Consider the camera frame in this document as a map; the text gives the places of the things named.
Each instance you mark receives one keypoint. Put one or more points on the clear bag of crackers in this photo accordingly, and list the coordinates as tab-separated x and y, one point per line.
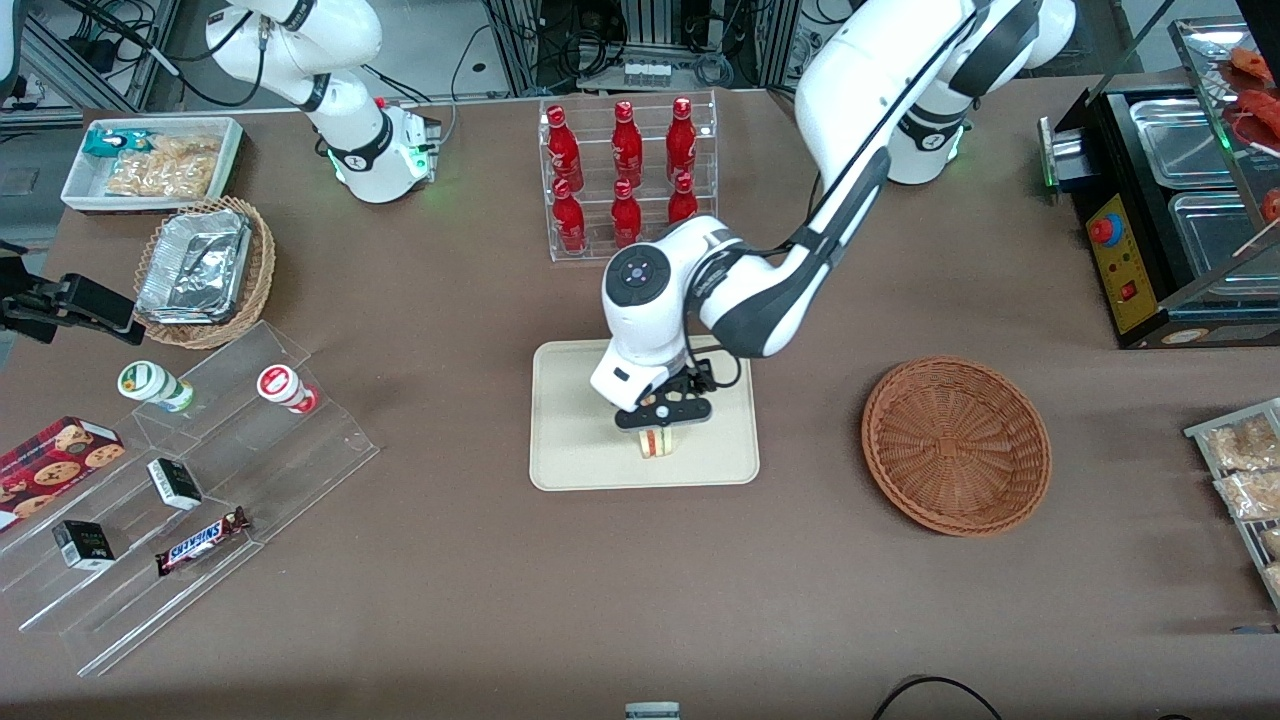
165	168

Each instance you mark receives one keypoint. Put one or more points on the light wicker basket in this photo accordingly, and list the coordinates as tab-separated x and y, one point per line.
262	262

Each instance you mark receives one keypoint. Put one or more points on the clear bag of fried snacks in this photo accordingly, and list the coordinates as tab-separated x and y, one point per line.
1250	496
1245	443

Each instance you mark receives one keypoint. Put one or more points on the small black carton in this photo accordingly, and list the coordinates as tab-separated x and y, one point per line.
175	484
83	545

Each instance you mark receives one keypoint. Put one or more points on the black camera clamp mount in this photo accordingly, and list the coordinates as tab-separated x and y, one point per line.
85	302

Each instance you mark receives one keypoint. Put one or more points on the clear acrylic bottle rack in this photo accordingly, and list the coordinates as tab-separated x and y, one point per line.
655	130

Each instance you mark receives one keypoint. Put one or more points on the white rectangular plastic bin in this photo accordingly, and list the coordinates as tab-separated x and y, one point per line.
78	185

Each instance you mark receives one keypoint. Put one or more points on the stainless steel pan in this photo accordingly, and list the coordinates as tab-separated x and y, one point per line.
1180	140
1215	240

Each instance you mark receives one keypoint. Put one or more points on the aluminium foil tray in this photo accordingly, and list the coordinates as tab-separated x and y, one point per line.
192	268

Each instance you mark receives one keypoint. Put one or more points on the brown round wicker basket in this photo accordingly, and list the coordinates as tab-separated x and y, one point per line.
955	445

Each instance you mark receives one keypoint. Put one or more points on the teal snack packet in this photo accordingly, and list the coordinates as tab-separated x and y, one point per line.
112	142

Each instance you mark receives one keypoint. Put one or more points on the red lid yogurt cup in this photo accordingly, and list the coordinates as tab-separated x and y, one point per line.
283	387

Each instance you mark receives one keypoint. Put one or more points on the white power strip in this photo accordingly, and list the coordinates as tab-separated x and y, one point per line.
646	72

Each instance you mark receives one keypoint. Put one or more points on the triangular sandwich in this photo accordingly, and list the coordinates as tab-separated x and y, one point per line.
657	445

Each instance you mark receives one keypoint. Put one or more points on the green lid yogurt cup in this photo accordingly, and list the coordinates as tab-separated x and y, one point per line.
150	384

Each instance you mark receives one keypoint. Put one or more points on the grey tray of snack bags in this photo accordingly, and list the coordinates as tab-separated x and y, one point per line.
1240	535

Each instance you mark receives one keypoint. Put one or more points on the beige rectangular serving tray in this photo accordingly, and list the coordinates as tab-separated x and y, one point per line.
575	440

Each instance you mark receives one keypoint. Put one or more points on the red fried food piece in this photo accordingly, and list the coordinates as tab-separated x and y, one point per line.
1260	118
1255	62

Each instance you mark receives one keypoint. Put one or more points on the red cola bottle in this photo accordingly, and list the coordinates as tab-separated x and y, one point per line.
681	145
683	200
569	222
563	150
626	215
627	148

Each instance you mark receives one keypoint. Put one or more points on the small grey white device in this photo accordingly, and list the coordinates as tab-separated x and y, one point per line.
652	711

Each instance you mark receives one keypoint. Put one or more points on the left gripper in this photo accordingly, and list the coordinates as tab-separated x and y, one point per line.
697	381

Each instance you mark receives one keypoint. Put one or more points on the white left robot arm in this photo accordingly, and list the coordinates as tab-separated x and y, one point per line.
850	100

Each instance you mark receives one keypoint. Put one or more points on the brown snickers bar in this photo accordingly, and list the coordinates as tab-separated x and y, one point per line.
200	541

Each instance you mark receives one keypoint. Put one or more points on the clear acrylic stepped shelf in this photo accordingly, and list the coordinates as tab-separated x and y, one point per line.
290	465

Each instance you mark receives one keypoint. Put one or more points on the red chocolate chip cookie box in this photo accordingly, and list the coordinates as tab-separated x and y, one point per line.
55	465

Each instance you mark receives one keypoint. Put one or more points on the black food warmer machine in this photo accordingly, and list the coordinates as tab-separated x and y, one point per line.
1125	270

